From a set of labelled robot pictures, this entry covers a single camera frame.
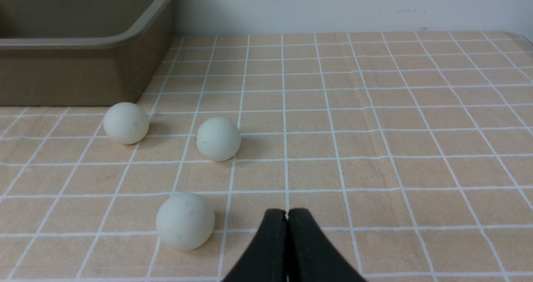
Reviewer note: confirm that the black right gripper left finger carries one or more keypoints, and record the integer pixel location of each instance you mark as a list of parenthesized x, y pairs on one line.
[(264, 258)]

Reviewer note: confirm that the beige checkered tablecloth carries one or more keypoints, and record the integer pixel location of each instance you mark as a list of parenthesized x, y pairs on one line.
[(412, 150)]

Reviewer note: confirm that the white table-tennis ball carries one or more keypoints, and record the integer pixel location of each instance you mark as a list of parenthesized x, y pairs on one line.
[(185, 221), (126, 123), (218, 139)]

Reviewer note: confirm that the olive green plastic bin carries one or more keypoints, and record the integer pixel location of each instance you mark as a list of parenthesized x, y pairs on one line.
[(81, 53)]

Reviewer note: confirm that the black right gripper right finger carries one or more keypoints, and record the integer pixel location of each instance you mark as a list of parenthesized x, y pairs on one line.
[(310, 256)]

